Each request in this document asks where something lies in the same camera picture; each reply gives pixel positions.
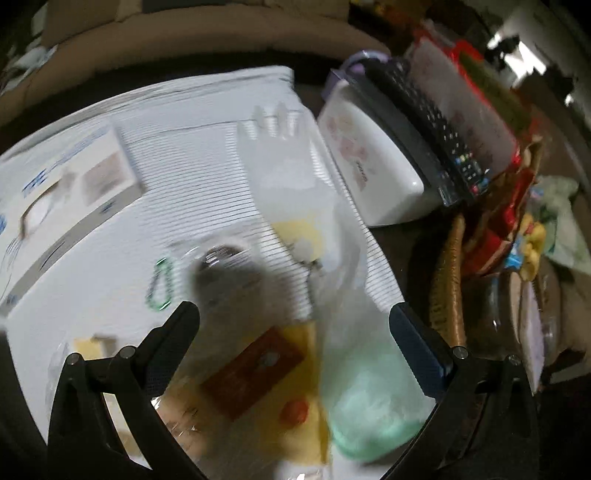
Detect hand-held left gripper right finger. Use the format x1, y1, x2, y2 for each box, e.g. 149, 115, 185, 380
383, 302, 541, 480

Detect white lidded container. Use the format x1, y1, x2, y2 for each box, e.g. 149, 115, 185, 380
318, 51, 437, 227

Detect clear bag with yellow item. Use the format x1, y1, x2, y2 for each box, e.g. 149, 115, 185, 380
73, 336, 117, 360

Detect brown sofa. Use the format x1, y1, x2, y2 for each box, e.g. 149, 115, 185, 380
0, 0, 393, 132

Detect yellow packet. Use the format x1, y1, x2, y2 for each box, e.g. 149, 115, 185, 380
271, 219, 325, 260
270, 322, 332, 465

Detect grey remote control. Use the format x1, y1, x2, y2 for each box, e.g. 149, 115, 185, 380
364, 69, 465, 208

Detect dark glass jar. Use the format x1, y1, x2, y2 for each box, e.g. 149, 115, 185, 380
465, 272, 523, 357

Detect mint green soft item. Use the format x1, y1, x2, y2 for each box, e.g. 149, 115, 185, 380
318, 340, 437, 463

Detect clear plastic bag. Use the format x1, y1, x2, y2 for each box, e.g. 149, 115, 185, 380
175, 104, 444, 464

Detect pile of red snack packets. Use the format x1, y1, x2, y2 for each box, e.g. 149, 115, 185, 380
462, 28, 546, 278

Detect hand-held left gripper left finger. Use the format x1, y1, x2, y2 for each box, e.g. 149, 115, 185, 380
46, 301, 204, 480

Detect brown yellow box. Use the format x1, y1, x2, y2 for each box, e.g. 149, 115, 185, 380
201, 325, 308, 422

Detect white printed flat box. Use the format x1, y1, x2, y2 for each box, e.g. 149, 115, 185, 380
0, 127, 145, 320

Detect green carabiner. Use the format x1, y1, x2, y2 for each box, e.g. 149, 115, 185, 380
145, 258, 179, 310

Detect small round clear jar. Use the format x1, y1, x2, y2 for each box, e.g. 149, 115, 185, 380
185, 240, 253, 283

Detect black remote control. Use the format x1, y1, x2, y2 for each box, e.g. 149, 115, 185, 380
379, 59, 491, 195

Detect white sheet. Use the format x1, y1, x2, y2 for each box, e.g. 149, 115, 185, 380
90, 65, 298, 132

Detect pale green cloth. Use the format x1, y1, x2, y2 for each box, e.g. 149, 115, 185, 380
536, 175, 591, 269

